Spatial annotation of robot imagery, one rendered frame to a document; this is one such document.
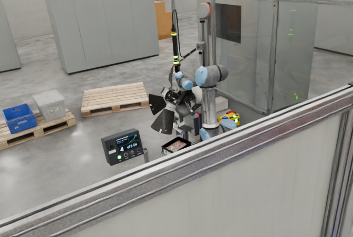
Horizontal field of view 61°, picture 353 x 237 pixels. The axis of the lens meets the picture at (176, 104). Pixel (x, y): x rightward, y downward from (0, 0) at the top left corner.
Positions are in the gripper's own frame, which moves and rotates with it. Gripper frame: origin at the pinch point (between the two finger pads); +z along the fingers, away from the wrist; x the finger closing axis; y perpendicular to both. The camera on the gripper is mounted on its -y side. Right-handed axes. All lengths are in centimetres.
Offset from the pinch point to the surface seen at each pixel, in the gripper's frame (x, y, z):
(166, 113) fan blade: 27.2, -12.6, 9.3
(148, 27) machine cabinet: 563, 201, 105
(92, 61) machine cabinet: 569, 22, 115
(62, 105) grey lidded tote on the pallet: 292, -94, 61
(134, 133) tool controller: -17, -54, -22
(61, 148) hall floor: 216, -126, 87
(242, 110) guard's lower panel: 14, 61, 50
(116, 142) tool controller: -18, -68, -25
